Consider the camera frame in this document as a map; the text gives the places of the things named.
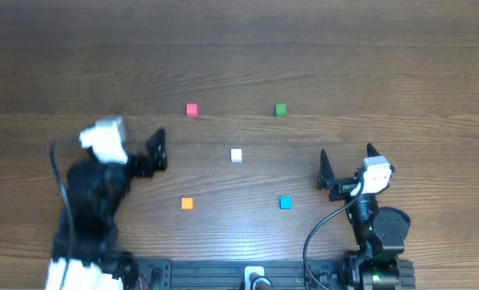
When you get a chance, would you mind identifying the mounting rail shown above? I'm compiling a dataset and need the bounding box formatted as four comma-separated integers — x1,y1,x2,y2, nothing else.
122,257,417,290

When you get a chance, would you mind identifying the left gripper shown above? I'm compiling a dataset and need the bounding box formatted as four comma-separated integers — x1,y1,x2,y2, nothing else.
126,127,169,179

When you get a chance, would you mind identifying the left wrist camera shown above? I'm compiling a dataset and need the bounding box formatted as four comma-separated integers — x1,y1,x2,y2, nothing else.
79,115,130,165

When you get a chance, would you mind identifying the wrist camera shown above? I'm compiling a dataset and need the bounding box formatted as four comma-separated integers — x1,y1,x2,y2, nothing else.
79,115,130,165
357,155,394,197

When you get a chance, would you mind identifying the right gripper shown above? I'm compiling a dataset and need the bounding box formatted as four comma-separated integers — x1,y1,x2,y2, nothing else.
316,143,382,202

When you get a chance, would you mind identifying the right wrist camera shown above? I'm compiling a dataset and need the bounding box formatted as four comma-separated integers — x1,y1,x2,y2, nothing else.
357,155,394,197

